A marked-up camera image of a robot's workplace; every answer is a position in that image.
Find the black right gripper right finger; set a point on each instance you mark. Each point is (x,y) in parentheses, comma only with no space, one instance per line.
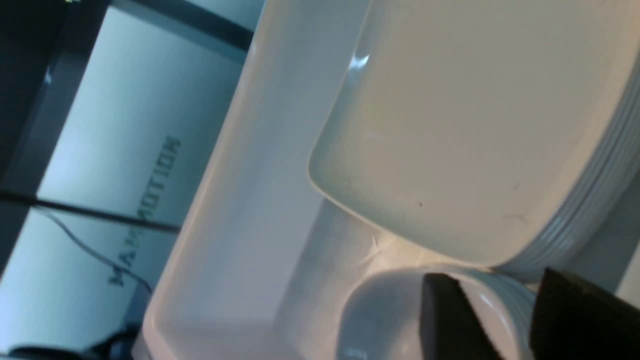
(574,319)

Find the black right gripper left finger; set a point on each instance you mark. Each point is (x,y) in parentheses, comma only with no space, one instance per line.
(449,329)

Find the stack of white bowls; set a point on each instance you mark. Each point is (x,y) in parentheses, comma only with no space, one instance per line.
(380,320)

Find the stack of white square plates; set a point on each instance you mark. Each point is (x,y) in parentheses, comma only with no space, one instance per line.
(498,133)

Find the large white plastic tub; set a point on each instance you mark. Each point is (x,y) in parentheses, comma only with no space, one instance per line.
(265,263)

